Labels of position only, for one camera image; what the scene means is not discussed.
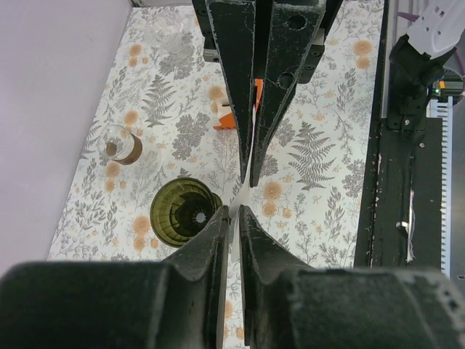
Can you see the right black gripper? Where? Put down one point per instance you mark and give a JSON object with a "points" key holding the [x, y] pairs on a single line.
{"points": [[293, 25]]}

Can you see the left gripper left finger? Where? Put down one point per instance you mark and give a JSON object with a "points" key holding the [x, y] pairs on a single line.
{"points": [[178, 302]]}

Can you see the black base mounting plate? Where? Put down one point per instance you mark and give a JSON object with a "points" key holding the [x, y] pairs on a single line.
{"points": [[400, 222]]}

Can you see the clear glass cup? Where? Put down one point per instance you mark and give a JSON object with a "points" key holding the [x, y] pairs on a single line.
{"points": [[165, 31]]}

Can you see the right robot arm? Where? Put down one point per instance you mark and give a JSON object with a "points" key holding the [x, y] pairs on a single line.
{"points": [[417, 59]]}

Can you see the white slotted cable duct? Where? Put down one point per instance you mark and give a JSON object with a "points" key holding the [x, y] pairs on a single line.
{"points": [[443, 111]]}

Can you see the white paper coffee filter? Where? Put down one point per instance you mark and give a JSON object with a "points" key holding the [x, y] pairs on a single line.
{"points": [[242, 198]]}

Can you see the small glass beaker brown band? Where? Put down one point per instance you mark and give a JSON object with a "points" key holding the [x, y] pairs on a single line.
{"points": [[118, 144]]}

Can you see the floral patterned table mat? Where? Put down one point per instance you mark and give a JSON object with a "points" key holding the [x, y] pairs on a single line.
{"points": [[309, 193]]}

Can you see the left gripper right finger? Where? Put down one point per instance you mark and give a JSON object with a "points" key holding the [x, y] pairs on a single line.
{"points": [[288, 304]]}

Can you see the orange coffee filter box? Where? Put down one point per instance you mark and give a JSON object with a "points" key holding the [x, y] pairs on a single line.
{"points": [[223, 109]]}

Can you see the green glass coffee dripper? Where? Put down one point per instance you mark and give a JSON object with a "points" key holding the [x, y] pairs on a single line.
{"points": [[181, 209]]}

